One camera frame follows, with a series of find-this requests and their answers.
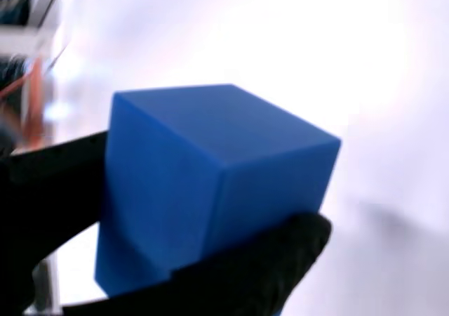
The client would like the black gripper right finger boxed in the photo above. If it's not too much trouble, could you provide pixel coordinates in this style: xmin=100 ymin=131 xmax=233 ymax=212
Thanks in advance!
xmin=62 ymin=211 xmax=333 ymax=316

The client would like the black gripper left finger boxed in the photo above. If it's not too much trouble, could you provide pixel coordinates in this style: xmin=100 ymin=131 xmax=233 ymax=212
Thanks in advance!
xmin=0 ymin=131 xmax=108 ymax=316

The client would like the blue cube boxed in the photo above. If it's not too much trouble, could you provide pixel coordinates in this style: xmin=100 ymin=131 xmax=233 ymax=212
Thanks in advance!
xmin=93 ymin=83 xmax=342 ymax=300

